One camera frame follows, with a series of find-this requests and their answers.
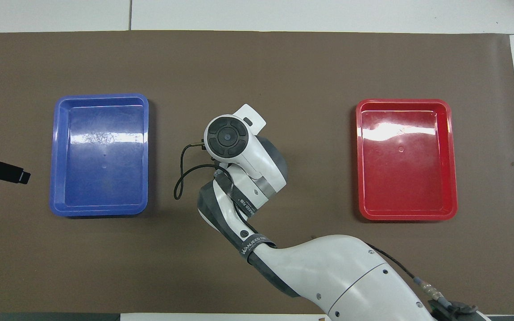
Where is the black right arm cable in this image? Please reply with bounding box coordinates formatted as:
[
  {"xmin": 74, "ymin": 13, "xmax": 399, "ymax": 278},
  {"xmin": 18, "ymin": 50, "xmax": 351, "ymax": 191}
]
[{"xmin": 174, "ymin": 140, "xmax": 479, "ymax": 321}]

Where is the blue plastic tray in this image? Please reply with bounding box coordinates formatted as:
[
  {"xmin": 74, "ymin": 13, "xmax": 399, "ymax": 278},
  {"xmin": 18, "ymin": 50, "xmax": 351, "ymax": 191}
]
[{"xmin": 50, "ymin": 93, "xmax": 149, "ymax": 217}]

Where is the red plastic tray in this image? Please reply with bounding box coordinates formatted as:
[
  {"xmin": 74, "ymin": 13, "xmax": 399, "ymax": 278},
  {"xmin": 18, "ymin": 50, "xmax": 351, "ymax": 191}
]
[{"xmin": 356, "ymin": 99, "xmax": 458, "ymax": 222}]

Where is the brown table mat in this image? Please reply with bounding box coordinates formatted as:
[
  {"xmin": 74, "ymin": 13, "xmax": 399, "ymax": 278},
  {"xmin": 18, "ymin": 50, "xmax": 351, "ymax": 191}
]
[{"xmin": 0, "ymin": 30, "xmax": 514, "ymax": 315}]

